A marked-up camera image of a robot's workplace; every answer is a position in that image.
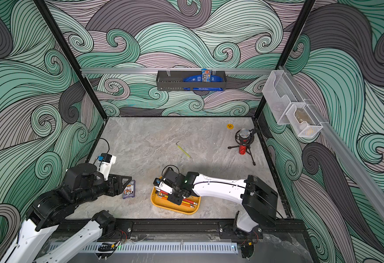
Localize large clear wall bin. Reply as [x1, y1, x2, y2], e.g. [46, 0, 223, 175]
[263, 70, 303, 125]

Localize aluminium wall rail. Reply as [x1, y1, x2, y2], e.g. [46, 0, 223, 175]
[279, 66, 384, 222]
[81, 67, 274, 75]

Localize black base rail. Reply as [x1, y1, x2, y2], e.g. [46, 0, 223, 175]
[112, 218, 308, 241]

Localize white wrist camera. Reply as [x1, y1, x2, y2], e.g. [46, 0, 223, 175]
[98, 153, 117, 181]
[153, 179, 173, 195]

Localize aluminium right wall rail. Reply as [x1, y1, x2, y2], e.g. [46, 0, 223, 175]
[279, 66, 384, 222]

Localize small clear wall bin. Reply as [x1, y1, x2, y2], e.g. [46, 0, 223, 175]
[286, 103, 322, 139]

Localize white slotted cable duct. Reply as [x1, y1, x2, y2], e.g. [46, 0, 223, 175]
[55, 242, 239, 254]

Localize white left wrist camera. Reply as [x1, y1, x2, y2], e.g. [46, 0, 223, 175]
[98, 153, 117, 181]

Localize yellow storage tray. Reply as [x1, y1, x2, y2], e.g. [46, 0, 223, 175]
[150, 187, 201, 215]

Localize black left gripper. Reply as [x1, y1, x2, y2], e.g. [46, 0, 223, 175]
[75, 171, 132, 206]

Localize aluminium back wall rail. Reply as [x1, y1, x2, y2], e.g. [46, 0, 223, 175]
[81, 67, 274, 75]

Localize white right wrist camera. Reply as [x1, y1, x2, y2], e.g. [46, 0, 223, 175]
[153, 179, 173, 195]

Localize orange sleeved hex key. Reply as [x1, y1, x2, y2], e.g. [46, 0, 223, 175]
[159, 196, 197, 208]

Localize blue playing cards box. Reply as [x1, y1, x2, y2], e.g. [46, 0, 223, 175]
[122, 180, 136, 199]

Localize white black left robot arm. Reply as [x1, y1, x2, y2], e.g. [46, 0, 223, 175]
[1, 163, 132, 263]

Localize black wall shelf basket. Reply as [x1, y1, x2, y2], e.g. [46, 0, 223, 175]
[156, 69, 227, 92]

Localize lime green sleeved hex key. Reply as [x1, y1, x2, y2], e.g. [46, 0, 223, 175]
[175, 142, 193, 160]

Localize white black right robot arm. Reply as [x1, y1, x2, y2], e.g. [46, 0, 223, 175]
[153, 168, 278, 235]

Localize red sleeved hex key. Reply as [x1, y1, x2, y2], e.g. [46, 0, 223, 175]
[158, 191, 198, 205]

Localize red glitter microphone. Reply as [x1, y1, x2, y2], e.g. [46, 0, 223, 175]
[238, 128, 251, 155]

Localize black microphone tripod stand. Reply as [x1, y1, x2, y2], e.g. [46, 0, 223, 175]
[228, 128, 256, 166]

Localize blue snack package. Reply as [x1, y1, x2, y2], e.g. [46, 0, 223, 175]
[183, 69, 225, 91]

